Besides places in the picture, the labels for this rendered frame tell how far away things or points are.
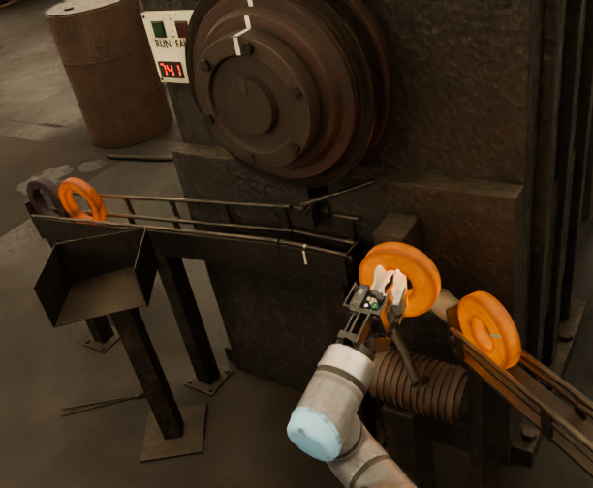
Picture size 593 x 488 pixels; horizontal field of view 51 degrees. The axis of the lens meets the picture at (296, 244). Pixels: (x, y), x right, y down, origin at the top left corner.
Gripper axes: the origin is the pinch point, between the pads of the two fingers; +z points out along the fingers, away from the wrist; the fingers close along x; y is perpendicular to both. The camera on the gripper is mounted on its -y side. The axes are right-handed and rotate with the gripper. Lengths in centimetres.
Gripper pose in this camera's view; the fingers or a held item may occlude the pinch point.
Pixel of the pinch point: (398, 272)
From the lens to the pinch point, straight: 118.1
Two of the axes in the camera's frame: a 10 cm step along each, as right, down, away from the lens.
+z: 4.5, -7.5, 4.8
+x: -8.5, -1.9, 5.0
